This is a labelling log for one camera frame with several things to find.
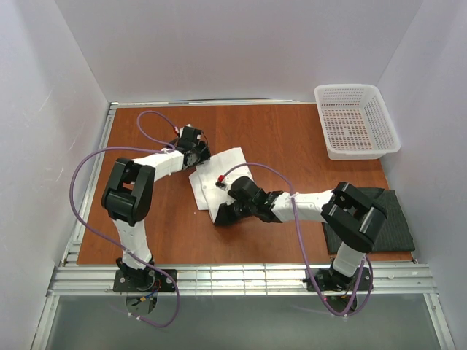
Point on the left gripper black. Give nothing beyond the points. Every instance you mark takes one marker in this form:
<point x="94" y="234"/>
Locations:
<point x="199" y="154"/>

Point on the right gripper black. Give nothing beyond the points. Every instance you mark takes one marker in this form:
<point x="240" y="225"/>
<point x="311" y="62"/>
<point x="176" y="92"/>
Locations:
<point x="235" y="210"/>

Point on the white long sleeve shirt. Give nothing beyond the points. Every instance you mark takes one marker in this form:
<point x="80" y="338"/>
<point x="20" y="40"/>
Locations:
<point x="207" y="196"/>

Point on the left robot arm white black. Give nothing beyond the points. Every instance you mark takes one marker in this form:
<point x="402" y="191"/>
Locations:
<point x="128" y="196"/>

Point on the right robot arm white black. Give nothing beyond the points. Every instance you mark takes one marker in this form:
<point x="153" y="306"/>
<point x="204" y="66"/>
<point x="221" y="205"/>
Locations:
<point x="308" y="207"/>

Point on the white plastic basket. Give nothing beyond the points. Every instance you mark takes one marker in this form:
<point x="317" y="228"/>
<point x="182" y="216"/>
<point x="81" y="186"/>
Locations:
<point x="355" y="122"/>

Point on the dark striped folded shirt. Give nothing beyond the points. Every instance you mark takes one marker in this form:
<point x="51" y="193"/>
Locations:
<point x="390" y="226"/>

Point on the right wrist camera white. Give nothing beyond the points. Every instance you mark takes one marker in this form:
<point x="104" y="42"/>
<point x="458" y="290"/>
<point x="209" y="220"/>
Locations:
<point x="223" y="182"/>

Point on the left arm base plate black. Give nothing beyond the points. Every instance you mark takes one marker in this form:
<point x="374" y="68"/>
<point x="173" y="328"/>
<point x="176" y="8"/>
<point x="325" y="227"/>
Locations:
<point x="144" y="282"/>

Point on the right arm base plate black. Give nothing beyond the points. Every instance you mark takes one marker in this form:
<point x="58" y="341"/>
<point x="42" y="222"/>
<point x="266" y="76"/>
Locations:
<point x="327" y="283"/>

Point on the aluminium frame rail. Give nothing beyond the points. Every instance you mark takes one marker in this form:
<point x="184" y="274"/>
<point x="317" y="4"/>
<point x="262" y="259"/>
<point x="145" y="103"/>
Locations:
<point x="227" y="275"/>

